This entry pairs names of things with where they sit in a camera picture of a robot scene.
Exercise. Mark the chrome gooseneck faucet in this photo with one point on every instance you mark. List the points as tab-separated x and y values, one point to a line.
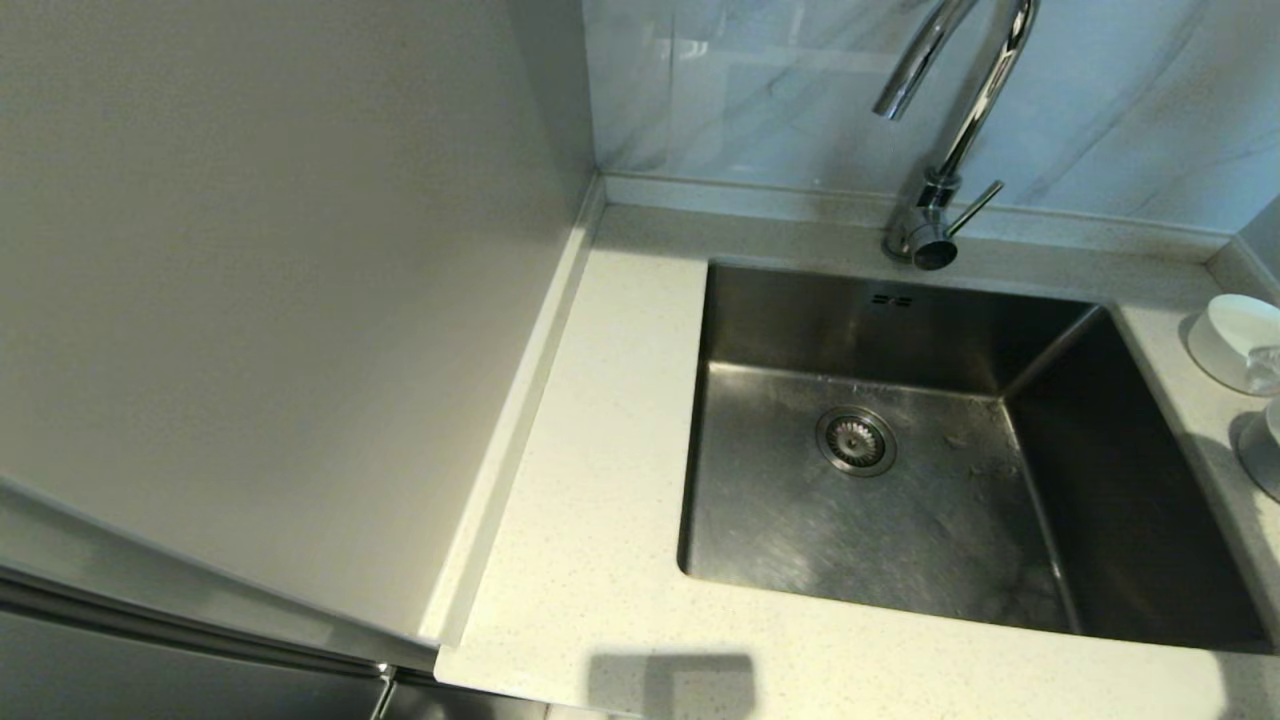
920	235

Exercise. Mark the grey-blue plastic bowl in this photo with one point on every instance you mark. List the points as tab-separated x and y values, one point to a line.
1264	460

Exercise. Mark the tall grey cabinet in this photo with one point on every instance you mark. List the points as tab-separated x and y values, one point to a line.
250	250

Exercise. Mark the white plastic bowl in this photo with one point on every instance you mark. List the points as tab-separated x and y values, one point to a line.
1225	335

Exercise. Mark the stainless steel sink basin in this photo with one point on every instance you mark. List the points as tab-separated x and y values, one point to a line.
760	520

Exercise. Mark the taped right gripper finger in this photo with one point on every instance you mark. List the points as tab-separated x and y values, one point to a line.
1268	383
1266	358

